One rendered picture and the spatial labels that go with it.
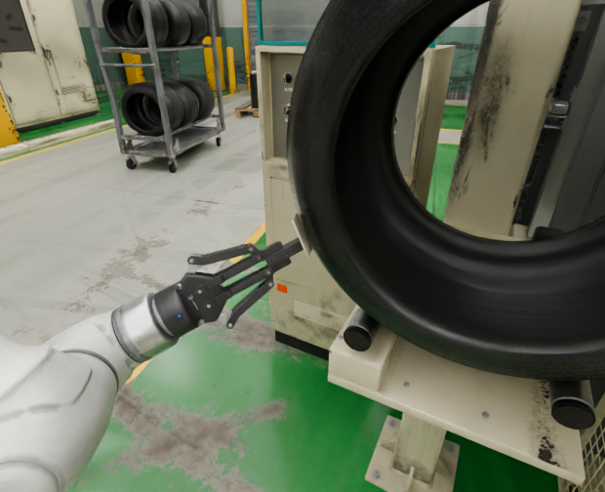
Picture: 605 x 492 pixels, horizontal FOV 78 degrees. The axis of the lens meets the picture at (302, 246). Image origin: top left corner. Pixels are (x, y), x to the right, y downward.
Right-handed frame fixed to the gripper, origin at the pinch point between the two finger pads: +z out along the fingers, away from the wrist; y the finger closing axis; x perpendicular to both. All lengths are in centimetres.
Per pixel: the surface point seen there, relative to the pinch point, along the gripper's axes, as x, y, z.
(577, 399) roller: 21.1, 28.5, 21.9
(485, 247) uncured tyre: -3.4, 17.7, 32.1
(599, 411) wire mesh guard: -7, 69, 46
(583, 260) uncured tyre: 6.0, 23.2, 41.4
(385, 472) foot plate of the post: -48, 95, -4
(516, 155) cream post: -6.1, 6.2, 45.7
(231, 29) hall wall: -938, -334, 167
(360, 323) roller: 4.4, 14.4, 4.6
